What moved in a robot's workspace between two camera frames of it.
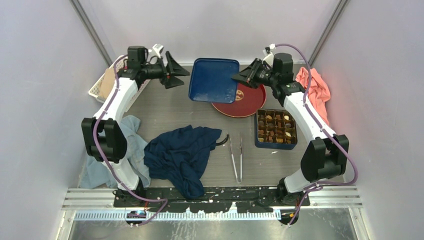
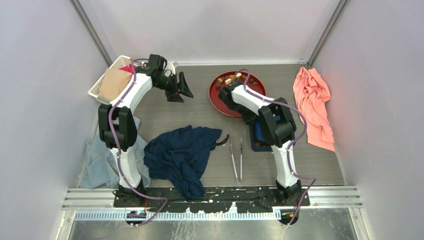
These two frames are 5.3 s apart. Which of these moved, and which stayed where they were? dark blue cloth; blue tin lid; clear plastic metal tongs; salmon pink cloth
Moved: blue tin lid
Stayed: dark blue cloth; salmon pink cloth; clear plastic metal tongs
